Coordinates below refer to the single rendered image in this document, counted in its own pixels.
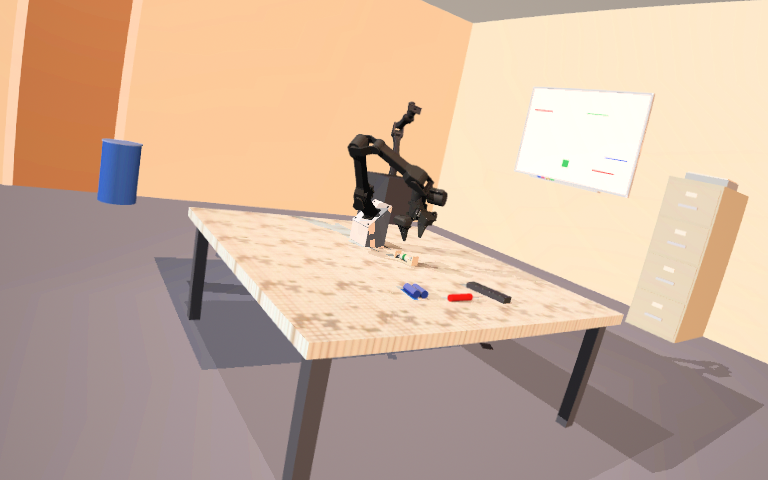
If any red-handled screwdriver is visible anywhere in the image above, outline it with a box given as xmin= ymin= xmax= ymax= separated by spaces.
xmin=448 ymin=294 xmax=483 ymax=302

